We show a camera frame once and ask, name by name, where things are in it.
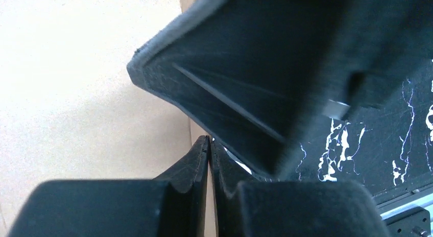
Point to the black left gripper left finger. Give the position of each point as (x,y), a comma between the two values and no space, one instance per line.
(171,204)

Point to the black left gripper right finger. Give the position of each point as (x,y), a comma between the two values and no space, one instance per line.
(249,207)

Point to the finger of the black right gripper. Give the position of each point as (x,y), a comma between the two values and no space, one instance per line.
(256,74)

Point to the brown cardboard box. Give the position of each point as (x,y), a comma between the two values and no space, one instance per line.
(68,107)

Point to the aluminium rail frame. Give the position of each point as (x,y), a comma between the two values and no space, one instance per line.
(413,199)

